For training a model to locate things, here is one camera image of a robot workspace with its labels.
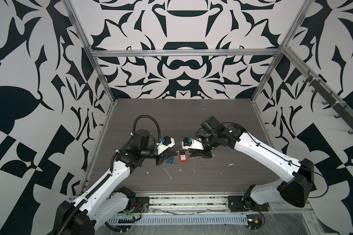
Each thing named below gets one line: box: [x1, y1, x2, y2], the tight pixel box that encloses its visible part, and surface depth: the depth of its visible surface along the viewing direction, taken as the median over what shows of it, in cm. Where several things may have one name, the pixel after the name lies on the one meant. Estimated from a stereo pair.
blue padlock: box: [166, 157, 175, 165], surface depth 89 cm
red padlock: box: [179, 153, 188, 163], surface depth 90 cm
